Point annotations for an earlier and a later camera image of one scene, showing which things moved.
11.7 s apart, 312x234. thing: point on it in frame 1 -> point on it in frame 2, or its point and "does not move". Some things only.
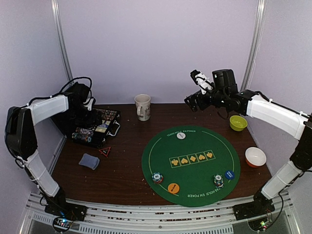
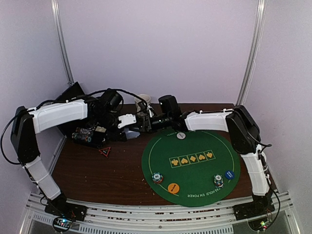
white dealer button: [181, 135] does not move
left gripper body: [83, 116] -> [105, 120]
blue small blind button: [229, 174] does not move
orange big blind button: [173, 188] does not move
